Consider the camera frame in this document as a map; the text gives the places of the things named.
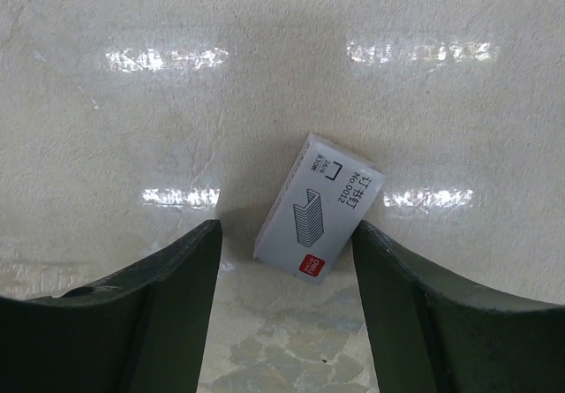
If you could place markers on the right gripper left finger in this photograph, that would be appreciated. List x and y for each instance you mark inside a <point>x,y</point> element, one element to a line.
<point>140,329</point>

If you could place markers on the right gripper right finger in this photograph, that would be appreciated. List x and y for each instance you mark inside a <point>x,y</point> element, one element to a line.
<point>432,330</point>

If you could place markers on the white staple box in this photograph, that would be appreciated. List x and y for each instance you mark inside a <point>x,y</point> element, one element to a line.
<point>324,198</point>

